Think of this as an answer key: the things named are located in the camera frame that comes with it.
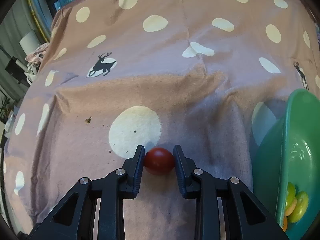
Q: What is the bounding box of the green bowl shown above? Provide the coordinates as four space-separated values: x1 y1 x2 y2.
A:
252 89 319 239

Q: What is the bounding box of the red tomato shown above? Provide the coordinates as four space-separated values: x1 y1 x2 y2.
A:
144 147 175 176

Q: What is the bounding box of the large orange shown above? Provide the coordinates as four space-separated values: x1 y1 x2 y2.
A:
282 217 288 232

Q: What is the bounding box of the green apple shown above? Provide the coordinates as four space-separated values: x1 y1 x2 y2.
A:
288 191 309 223
285 182 296 211

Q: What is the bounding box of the pink polka dot blanket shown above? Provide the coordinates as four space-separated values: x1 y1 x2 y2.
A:
4 0 319 233

